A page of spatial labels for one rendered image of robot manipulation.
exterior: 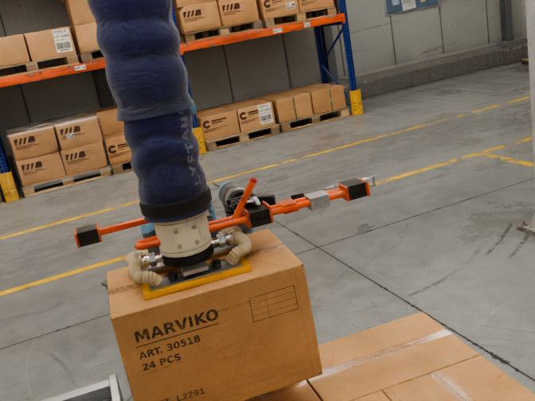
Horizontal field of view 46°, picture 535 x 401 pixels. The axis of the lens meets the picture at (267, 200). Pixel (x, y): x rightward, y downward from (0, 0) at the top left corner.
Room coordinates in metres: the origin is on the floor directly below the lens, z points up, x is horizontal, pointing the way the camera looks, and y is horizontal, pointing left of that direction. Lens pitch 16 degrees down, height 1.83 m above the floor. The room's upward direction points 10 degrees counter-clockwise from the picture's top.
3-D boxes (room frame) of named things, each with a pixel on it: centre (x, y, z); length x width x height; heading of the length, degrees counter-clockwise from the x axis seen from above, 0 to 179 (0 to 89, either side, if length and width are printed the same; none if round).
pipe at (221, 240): (1.92, 0.29, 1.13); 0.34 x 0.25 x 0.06; 104
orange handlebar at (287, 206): (2.09, 0.12, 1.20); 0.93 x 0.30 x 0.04; 104
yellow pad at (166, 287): (1.83, 0.26, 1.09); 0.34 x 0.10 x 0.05; 104
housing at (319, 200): (2.03, -0.17, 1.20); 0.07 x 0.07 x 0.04; 14
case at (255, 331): (1.93, 0.26, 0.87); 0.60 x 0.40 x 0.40; 103
